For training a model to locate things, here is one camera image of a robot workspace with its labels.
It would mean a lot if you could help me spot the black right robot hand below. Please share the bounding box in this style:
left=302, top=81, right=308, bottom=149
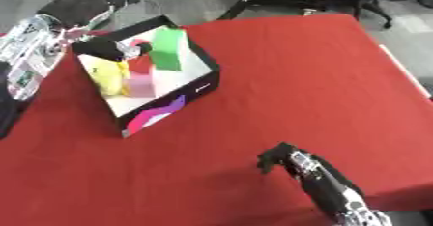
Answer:
left=255, top=141, right=367, bottom=212

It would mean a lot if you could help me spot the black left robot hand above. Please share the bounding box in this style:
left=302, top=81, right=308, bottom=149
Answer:
left=71, top=36, right=155, bottom=62

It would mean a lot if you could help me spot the black box with white inside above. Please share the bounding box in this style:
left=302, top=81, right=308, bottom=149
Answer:
left=69, top=14, right=222, bottom=139

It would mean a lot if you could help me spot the red block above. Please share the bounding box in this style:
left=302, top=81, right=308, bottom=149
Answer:
left=127, top=53, right=156, bottom=75

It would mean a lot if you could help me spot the black bag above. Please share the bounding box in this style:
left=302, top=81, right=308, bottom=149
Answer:
left=35, top=0, right=144, bottom=29

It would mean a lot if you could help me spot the pink block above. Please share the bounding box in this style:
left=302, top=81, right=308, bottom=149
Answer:
left=125, top=71, right=158, bottom=99

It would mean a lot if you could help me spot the green block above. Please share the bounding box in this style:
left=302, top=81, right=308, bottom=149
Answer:
left=145, top=27, right=188, bottom=72

